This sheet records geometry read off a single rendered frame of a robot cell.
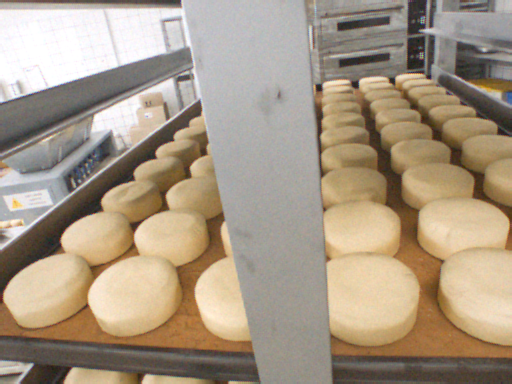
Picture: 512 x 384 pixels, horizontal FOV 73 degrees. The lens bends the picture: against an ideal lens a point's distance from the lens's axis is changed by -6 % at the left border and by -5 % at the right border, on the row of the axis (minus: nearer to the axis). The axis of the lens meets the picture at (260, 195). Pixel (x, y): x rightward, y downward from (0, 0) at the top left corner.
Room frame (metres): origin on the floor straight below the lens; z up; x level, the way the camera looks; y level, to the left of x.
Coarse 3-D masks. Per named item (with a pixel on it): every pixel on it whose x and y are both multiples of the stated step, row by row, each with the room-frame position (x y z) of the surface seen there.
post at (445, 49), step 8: (440, 0) 0.64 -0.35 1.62; (448, 0) 0.63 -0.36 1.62; (456, 0) 0.63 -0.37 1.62; (440, 8) 0.64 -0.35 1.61; (448, 8) 0.63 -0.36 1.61; (456, 8) 0.63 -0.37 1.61; (440, 40) 0.63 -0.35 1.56; (448, 40) 0.63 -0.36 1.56; (440, 48) 0.63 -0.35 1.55; (448, 48) 0.63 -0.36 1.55; (456, 48) 0.63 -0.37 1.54; (440, 56) 0.63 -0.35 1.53; (448, 56) 0.63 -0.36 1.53; (440, 64) 0.63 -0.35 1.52; (448, 64) 0.63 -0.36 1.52
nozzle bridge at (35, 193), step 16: (96, 144) 1.82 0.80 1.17; (112, 144) 2.03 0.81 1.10; (64, 160) 1.59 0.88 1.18; (80, 160) 1.60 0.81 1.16; (16, 176) 1.47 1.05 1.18; (32, 176) 1.43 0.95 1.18; (48, 176) 1.39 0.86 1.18; (64, 176) 1.57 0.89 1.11; (0, 192) 1.37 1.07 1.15; (16, 192) 1.37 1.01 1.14; (32, 192) 1.37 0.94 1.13; (48, 192) 1.36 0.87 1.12; (64, 192) 1.38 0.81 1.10; (0, 208) 1.37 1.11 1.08; (16, 208) 1.37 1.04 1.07; (32, 208) 1.37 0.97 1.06; (48, 208) 1.37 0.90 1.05
